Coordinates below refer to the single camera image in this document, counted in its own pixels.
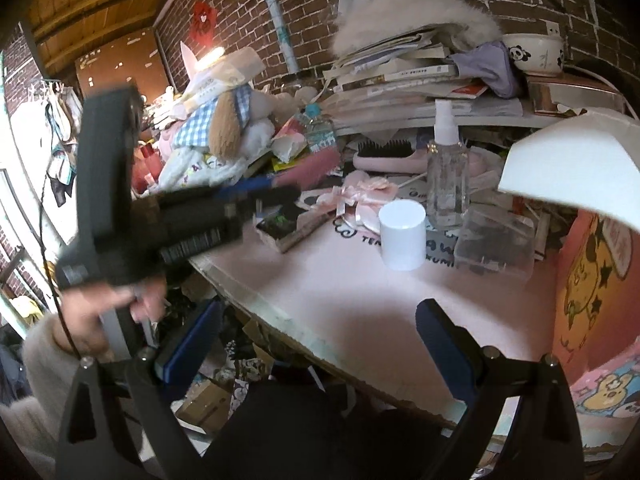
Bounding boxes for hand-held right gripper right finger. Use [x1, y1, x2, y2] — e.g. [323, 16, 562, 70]
[416, 299, 586, 480]

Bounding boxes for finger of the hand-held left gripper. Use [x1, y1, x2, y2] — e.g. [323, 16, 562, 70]
[219, 175, 282, 202]
[234, 185, 302, 212]

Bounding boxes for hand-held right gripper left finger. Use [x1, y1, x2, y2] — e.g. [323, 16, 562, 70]
[55, 300, 226, 480]

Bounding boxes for pink soft object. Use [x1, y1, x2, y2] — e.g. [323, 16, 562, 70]
[272, 152, 343, 188]

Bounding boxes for clear plastic box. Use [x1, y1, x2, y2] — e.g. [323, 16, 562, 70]
[454, 206, 537, 281]

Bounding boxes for white cylinder container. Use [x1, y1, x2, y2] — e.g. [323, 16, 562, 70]
[378, 199, 427, 272]

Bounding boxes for pink cartoon cardboard box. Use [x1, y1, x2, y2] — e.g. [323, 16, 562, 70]
[497, 110, 640, 441]

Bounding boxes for person's left forearm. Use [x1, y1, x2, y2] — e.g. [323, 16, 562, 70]
[0, 310, 83, 480]

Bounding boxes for person's left hand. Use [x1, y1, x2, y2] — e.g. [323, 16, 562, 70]
[56, 279, 169, 357]

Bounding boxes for dark green printed packet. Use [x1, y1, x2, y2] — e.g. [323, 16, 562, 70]
[255, 208, 303, 242]

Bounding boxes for hanging clothes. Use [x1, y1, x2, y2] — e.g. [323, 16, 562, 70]
[45, 85, 82, 206]

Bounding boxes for crumpled white pink wrapper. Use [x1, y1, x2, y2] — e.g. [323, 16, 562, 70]
[270, 120, 308, 161]

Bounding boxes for brown cardboard box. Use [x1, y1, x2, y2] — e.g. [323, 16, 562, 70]
[175, 380, 232, 432]

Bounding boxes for pink ribbon bow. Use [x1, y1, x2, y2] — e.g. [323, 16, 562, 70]
[320, 185, 362, 217]

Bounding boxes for plush rabbit toy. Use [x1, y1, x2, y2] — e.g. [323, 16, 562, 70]
[160, 47, 281, 191]

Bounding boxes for small teal label bottle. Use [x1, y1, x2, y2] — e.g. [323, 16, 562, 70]
[300, 104, 338, 156]

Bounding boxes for pink printed table mat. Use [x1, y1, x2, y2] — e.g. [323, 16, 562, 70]
[190, 180, 566, 411]

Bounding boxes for brown wooden board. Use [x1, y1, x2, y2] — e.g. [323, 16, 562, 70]
[75, 27, 171, 106]

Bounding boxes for pink hairbrush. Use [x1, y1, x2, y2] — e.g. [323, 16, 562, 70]
[352, 140, 426, 173]

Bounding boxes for person's dark pants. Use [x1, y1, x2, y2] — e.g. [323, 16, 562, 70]
[205, 377, 461, 480]

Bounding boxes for painted vertical pipe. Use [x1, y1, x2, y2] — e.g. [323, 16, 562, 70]
[252, 0, 301, 78]

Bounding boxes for stack of books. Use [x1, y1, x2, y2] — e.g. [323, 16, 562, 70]
[320, 30, 526, 133]

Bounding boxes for clear spray bottle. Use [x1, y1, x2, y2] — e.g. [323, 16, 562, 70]
[426, 99, 471, 228]

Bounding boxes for white fluffy fur item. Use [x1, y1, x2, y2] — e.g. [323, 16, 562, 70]
[332, 0, 503, 56]

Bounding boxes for purple cloth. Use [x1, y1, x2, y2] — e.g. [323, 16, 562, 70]
[452, 41, 526, 100]

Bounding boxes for white panda bowl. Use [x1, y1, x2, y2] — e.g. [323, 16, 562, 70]
[501, 33, 566, 78]

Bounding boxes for dark round object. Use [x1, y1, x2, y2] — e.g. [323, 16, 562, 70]
[575, 57, 640, 111]

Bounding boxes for red wall decoration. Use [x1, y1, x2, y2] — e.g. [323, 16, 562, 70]
[191, 1, 217, 38]

